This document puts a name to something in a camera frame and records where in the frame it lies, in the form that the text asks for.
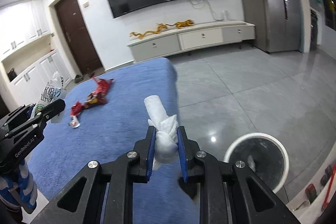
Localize white base cabinets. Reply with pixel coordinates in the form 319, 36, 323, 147
2, 48, 74, 109

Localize white grey television cabinet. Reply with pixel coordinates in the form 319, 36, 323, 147
127, 20, 256, 64

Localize white printed plastic bag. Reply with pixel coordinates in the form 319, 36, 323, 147
31, 71, 67, 120

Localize red stick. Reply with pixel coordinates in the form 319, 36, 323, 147
324, 166, 336, 209

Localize brown entrance door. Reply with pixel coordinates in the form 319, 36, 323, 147
55, 0, 104, 76

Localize golden tiger figurine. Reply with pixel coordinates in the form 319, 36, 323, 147
174, 19, 195, 30

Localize white round waste bin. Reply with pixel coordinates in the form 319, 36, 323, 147
224, 132, 290, 194

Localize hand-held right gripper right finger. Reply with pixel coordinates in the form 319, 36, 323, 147
177, 126, 302, 224

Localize white tissue wad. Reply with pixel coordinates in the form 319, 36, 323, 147
143, 94, 180, 171

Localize person's left hand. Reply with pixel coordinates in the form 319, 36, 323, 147
0, 159, 39, 213

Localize small red white wrapper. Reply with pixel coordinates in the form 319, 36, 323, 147
68, 116, 81, 128

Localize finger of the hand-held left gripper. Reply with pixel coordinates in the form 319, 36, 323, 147
0, 103, 36, 133
7, 98, 67, 136

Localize large red snack bag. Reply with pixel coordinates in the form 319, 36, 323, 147
91, 77, 114, 95

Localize white wall cabinets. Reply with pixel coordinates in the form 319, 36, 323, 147
0, 0, 51, 60

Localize blue rug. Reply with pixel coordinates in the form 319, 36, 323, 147
26, 57, 200, 224

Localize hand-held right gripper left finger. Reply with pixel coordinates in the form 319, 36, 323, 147
47, 126, 157, 224

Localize grey double-door refrigerator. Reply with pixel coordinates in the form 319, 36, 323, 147
229, 0, 308, 54

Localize television cables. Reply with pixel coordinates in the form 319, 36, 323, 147
190, 0, 224, 21

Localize dark brown snack wrapper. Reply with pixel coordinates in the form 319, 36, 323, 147
83, 92, 109, 109

